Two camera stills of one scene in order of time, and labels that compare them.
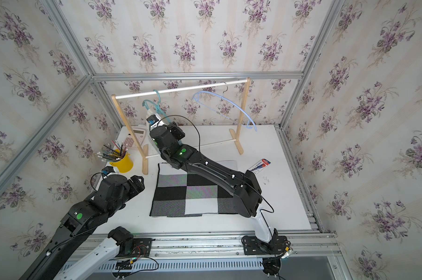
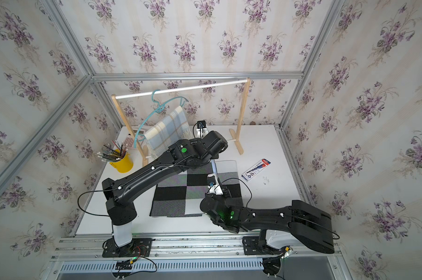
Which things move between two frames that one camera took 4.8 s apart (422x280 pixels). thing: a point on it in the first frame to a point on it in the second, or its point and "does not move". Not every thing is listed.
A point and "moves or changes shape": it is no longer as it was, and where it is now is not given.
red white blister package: x=259 y=165 does not move
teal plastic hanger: x=157 y=105 to x=158 y=109
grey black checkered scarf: x=178 y=192 does not move
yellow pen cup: x=116 y=155 does not move
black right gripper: x=173 y=129 to x=226 y=195
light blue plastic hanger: x=244 y=126 moves or changes shape
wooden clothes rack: x=236 y=139 does not move
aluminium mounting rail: x=307 y=245 does not move
